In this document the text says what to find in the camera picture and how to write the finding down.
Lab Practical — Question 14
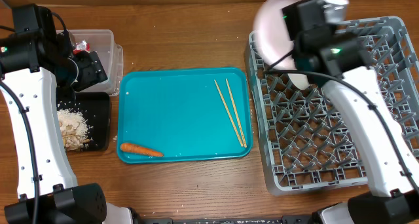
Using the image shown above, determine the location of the white bowl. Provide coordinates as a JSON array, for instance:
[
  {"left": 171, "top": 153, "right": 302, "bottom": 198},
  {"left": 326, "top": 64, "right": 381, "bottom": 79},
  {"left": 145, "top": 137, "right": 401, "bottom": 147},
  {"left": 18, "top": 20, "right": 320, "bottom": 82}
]
[{"left": 288, "top": 73, "right": 310, "bottom": 90}]

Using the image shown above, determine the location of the red snack wrapper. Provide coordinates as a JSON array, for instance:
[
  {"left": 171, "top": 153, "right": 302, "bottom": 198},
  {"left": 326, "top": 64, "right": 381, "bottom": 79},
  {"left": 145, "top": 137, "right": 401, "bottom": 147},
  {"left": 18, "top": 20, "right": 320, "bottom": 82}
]
[{"left": 73, "top": 40, "right": 90, "bottom": 54}]

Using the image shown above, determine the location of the clear plastic bin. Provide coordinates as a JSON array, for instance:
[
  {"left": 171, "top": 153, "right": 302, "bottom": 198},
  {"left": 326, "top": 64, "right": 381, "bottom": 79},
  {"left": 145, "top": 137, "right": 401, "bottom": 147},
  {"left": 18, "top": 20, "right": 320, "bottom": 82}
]
[{"left": 57, "top": 29, "right": 124, "bottom": 96}]

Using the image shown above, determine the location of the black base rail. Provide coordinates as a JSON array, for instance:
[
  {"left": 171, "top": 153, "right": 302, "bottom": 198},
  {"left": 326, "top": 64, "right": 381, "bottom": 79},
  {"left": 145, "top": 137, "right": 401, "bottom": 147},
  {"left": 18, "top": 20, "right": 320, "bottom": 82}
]
[{"left": 139, "top": 215, "right": 313, "bottom": 224}]

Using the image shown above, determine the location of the wooden chopstick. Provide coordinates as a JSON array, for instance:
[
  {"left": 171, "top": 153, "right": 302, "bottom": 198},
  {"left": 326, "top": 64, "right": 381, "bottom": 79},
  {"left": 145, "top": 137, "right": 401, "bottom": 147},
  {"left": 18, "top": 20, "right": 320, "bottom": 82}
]
[
  {"left": 213, "top": 79, "right": 244, "bottom": 147},
  {"left": 225, "top": 79, "right": 247, "bottom": 148}
]

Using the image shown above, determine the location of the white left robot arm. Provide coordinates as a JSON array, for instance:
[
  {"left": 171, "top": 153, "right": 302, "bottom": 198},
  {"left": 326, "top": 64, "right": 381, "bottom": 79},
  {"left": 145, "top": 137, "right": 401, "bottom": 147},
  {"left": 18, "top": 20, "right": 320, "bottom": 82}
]
[{"left": 1, "top": 4, "right": 141, "bottom": 223}]

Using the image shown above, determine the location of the grey dishwasher rack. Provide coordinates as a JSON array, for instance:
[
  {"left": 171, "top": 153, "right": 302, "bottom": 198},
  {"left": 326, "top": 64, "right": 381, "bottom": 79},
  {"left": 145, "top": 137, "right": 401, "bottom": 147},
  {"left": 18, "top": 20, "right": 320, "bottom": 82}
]
[{"left": 244, "top": 16, "right": 418, "bottom": 196}]

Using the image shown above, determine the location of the black plastic tray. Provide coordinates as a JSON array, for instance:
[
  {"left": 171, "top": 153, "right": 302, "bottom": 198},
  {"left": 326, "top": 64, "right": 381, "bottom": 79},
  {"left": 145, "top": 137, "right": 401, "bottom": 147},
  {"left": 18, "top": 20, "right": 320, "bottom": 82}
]
[{"left": 56, "top": 92, "right": 111, "bottom": 151}]

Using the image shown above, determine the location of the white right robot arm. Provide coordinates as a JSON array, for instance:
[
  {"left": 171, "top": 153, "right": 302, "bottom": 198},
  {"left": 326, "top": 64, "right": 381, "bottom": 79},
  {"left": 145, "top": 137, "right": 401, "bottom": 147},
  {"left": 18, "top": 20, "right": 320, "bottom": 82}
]
[{"left": 253, "top": 0, "right": 418, "bottom": 223}]

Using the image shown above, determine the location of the teal plastic tray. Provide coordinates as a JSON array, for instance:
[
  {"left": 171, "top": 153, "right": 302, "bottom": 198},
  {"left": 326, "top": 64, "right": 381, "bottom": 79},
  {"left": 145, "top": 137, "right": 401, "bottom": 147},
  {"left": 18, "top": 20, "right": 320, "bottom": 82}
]
[{"left": 117, "top": 67, "right": 253, "bottom": 164}]

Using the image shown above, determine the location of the pile of rice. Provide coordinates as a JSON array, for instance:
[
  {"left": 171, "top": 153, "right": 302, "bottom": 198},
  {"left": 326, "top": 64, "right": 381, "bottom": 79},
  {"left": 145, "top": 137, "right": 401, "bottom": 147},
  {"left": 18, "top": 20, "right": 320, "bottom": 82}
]
[{"left": 58, "top": 109, "right": 90, "bottom": 151}]

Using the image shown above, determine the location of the orange carrot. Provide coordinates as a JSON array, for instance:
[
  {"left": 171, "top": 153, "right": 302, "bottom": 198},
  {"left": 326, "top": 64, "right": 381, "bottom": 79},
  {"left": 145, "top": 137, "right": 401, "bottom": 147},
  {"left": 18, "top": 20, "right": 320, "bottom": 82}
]
[{"left": 120, "top": 143, "right": 164, "bottom": 157}]

